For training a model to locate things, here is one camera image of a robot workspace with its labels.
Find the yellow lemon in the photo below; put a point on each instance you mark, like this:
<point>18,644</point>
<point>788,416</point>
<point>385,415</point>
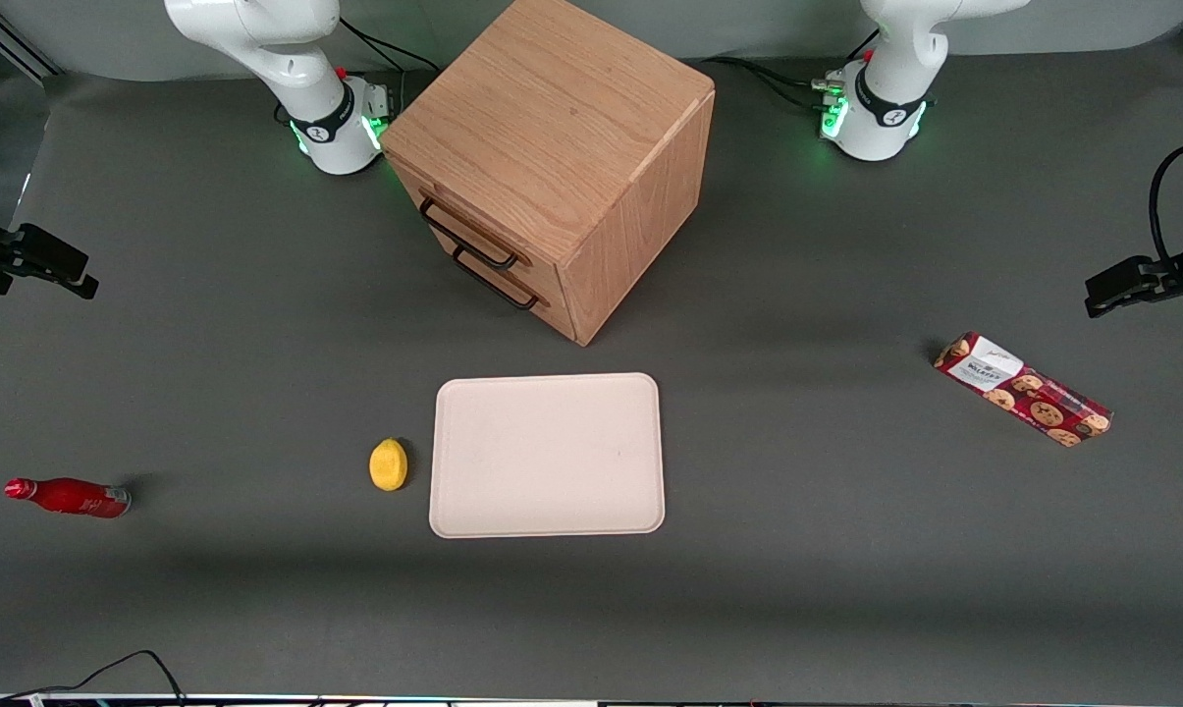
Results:
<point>388,464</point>

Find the aluminium frame rail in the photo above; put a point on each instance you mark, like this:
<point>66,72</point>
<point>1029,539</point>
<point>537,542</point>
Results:
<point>17,39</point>

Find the wooden drawer cabinet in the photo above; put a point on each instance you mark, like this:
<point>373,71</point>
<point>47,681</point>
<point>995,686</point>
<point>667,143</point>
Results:
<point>562,108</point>

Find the red cookie box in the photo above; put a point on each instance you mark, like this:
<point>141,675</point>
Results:
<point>1028,391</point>

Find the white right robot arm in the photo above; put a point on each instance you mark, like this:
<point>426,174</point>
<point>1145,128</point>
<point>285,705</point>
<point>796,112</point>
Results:
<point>257,34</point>

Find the red soda bottle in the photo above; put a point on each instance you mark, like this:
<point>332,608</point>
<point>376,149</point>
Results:
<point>71,497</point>

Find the beige rectangular tray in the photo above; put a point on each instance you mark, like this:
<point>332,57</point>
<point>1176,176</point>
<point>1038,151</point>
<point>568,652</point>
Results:
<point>547,457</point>

